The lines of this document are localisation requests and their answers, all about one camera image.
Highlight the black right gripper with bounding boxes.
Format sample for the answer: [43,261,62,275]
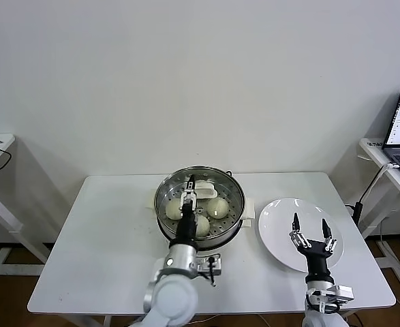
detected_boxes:
[289,213,338,277]

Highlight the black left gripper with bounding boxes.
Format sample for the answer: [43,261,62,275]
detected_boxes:
[174,174,200,247]

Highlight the white steamed baozi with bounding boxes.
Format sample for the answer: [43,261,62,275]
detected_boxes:
[165,199,184,221]
[194,216,211,238]
[207,197,230,219]

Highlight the stainless steel steamer basket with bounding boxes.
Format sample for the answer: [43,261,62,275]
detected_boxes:
[144,166,257,251]

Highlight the round white plate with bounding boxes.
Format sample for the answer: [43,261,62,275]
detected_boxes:
[258,198,345,273]

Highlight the white electric cooker base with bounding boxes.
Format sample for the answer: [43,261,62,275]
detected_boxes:
[196,224,254,255]

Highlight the black cable connector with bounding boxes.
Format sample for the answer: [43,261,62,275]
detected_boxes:
[345,202,363,223]

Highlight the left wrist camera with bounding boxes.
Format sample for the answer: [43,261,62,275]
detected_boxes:
[196,253,224,277]

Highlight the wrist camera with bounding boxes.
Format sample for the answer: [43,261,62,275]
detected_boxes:
[328,285,354,303]
[196,253,224,277]

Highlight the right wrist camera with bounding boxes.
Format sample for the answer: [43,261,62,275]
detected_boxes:
[328,285,354,303]

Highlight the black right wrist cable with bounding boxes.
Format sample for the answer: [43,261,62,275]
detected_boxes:
[305,289,340,313]

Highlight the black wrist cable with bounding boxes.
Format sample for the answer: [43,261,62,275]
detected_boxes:
[305,289,340,313]
[198,257,219,287]

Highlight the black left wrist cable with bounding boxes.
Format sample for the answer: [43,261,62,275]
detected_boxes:
[198,257,219,287]

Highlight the white laptop cable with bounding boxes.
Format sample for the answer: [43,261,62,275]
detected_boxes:
[358,163,400,205]

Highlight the white side table with cable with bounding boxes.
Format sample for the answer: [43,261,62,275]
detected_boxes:
[0,132,50,296]

